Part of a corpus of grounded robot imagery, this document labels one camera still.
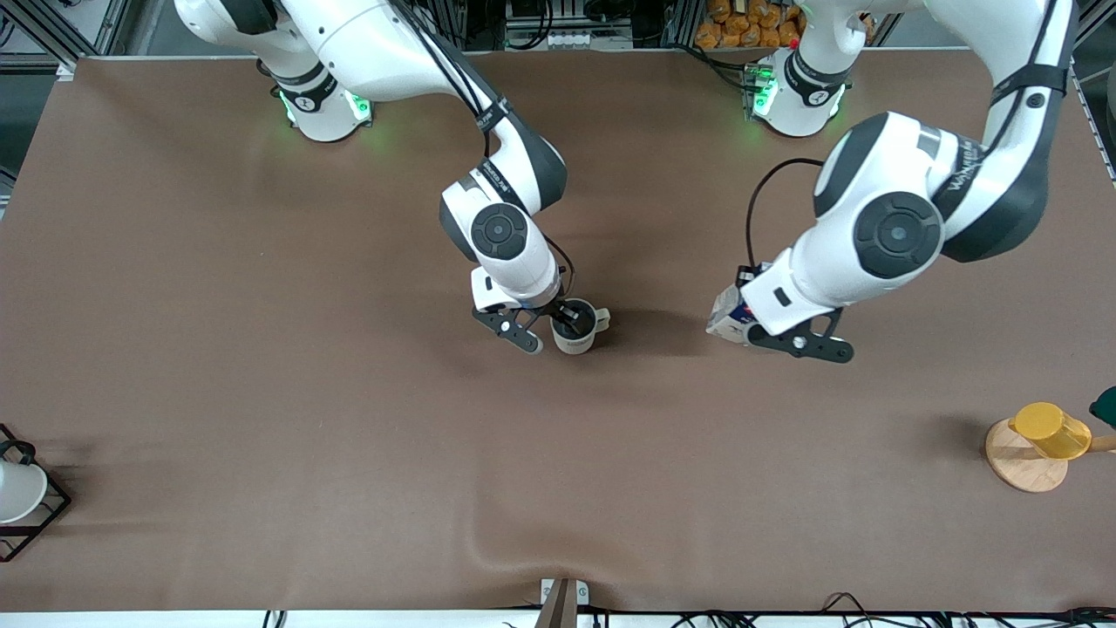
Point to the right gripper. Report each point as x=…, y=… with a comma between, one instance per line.
x=568, y=311

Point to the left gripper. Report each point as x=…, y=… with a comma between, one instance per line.
x=748, y=276

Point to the beige ceramic mug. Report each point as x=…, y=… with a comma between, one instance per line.
x=575, y=345

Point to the blue milk carton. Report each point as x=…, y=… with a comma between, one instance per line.
x=722, y=319

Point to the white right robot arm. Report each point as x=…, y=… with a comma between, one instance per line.
x=366, y=39

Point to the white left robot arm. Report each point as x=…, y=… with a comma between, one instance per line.
x=898, y=231

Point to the round wooden cup stand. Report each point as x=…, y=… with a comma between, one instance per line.
x=1024, y=467

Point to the yellow plastic cup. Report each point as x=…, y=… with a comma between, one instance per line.
x=1051, y=430

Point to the metal table clamp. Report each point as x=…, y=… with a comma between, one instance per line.
x=564, y=595

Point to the brown table mat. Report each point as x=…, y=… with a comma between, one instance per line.
x=261, y=349

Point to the dark green object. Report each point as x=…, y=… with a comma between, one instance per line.
x=1105, y=406

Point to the bag of orange snacks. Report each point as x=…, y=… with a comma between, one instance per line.
x=750, y=24

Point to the aluminium frame profile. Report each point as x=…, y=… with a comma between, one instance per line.
x=1094, y=26
x=52, y=26

